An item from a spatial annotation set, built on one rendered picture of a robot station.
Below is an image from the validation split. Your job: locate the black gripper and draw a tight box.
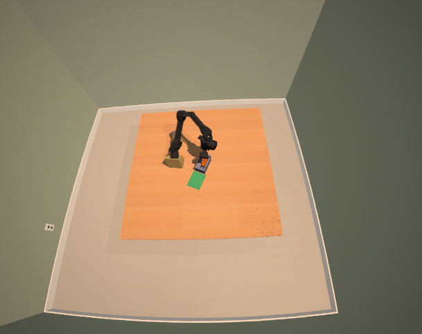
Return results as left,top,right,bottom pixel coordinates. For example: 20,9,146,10
200,145,208,159

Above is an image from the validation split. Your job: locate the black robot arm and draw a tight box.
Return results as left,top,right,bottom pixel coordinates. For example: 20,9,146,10
169,110,217,159

